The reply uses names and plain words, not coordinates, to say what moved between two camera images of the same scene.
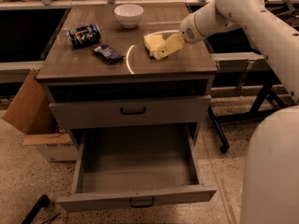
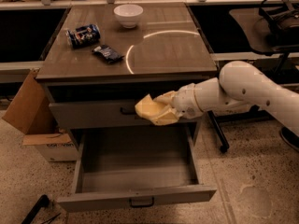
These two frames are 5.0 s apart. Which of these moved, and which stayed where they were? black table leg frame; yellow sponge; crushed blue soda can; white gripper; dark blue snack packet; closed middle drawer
Moved: white gripper; yellow sponge
Stayed: closed middle drawer; crushed blue soda can; dark blue snack packet; black table leg frame
